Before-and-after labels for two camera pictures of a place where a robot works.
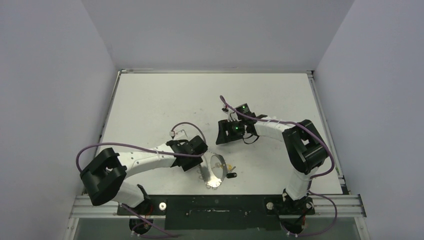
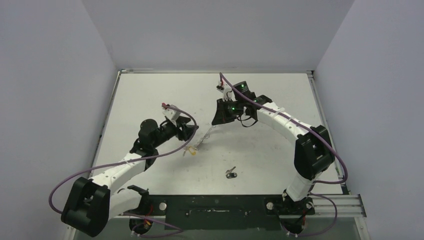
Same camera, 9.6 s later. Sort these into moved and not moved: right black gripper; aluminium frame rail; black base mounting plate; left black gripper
Moved: right black gripper; left black gripper
Not moved: aluminium frame rail; black base mounting plate
